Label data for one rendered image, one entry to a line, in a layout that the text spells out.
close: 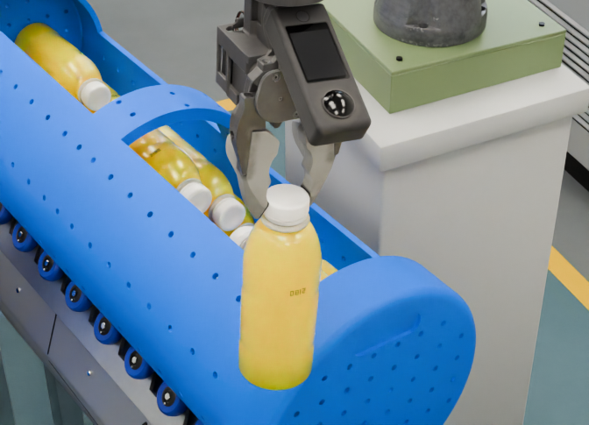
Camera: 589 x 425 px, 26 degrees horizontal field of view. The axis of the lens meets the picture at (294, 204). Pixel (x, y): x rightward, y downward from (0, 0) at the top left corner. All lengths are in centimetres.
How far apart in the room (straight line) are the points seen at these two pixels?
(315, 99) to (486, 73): 77
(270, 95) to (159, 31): 315
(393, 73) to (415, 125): 7
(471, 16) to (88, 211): 56
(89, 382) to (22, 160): 31
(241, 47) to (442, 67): 67
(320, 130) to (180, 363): 48
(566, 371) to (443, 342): 163
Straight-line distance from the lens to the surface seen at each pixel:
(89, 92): 178
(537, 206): 183
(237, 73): 104
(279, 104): 101
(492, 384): 204
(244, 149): 102
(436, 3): 166
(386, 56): 165
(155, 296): 137
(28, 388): 293
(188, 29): 414
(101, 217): 145
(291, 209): 105
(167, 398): 152
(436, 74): 165
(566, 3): 331
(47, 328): 176
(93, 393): 168
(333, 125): 94
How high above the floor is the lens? 206
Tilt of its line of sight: 38 degrees down
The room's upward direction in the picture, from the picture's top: straight up
